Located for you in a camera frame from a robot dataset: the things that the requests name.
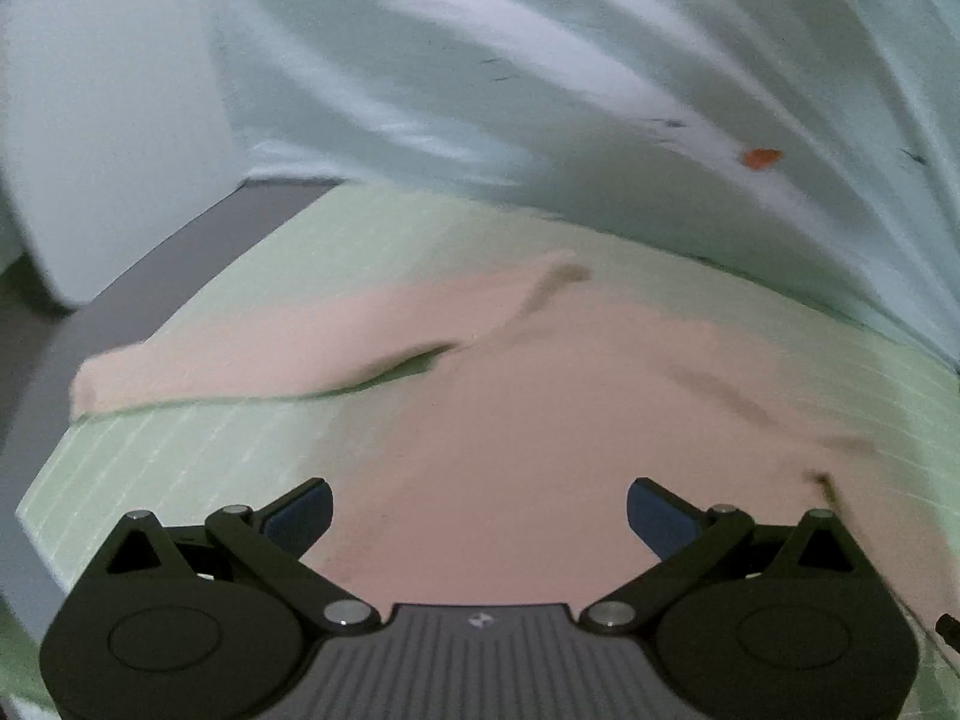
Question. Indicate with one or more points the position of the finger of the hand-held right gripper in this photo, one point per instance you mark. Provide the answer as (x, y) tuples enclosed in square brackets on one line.
[(951, 630)]

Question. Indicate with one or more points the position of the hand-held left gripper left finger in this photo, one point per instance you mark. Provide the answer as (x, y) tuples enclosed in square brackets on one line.
[(304, 516)]

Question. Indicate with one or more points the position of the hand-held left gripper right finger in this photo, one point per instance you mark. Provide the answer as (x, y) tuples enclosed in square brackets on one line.
[(656, 516)]

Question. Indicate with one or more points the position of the beige garment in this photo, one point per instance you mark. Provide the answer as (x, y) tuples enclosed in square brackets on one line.
[(525, 427)]

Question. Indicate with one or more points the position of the carrot print pale sheet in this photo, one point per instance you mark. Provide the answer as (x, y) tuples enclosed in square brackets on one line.
[(600, 90)]

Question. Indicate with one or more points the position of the grey bed frame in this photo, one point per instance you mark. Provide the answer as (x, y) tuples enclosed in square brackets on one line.
[(112, 300)]

